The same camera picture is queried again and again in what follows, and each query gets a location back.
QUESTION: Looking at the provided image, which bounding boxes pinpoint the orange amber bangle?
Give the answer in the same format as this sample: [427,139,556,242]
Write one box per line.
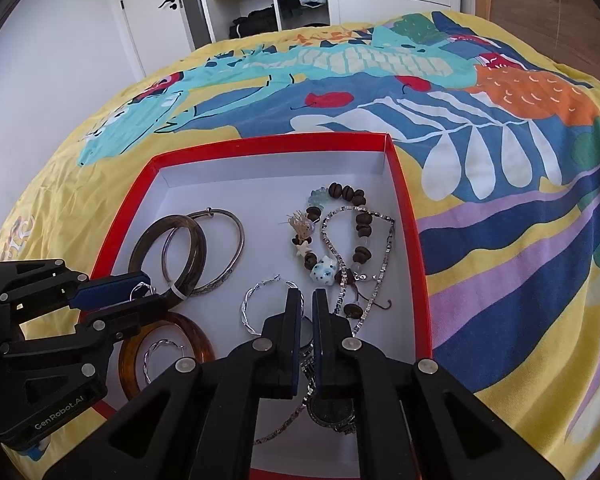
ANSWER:
[118,312,216,402]

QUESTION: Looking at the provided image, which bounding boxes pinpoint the white door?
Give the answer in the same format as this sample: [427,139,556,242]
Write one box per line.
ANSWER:
[111,0,212,78]

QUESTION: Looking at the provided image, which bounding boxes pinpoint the thin silver bangle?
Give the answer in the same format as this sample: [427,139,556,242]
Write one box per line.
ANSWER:
[162,207,245,297]

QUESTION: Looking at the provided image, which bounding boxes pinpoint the brown beaded bracelet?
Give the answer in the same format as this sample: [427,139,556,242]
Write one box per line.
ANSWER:
[285,182,394,319]

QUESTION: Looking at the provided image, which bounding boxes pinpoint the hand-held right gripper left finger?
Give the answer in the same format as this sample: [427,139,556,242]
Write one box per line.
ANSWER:
[42,289,303,480]

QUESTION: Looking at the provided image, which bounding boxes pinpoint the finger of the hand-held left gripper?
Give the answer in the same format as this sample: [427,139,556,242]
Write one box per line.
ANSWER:
[0,259,153,318]
[0,292,179,411]

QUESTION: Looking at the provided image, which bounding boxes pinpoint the yellow dinosaur printed blanket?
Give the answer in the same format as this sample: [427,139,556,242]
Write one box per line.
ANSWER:
[0,10,600,480]

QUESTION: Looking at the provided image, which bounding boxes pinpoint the silver chain necklace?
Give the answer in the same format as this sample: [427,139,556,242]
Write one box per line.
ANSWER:
[252,206,397,445]

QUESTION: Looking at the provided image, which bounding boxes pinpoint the silver hoop earring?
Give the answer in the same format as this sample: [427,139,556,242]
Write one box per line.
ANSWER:
[142,338,187,386]
[240,276,301,336]

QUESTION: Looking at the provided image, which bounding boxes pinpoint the red cardboard box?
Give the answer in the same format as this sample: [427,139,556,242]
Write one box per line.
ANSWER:
[82,132,437,480]

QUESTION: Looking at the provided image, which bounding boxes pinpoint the dark brown bangle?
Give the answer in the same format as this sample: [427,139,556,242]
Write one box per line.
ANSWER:
[128,214,207,311]

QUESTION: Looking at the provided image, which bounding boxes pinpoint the folded black clothes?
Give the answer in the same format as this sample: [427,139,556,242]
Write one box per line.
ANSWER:
[229,4,302,39]

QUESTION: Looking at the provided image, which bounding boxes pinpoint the brown wooden panel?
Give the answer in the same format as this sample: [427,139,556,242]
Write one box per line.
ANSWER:
[474,0,600,92]

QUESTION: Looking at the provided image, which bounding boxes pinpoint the silver wristwatch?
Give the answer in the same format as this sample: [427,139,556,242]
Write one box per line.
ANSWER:
[297,317,359,436]

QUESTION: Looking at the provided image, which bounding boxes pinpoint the white open wardrobe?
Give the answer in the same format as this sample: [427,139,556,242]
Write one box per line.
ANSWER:
[192,0,337,45]

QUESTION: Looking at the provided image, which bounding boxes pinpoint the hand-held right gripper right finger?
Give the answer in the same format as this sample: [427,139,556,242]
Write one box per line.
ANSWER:
[312,289,567,480]

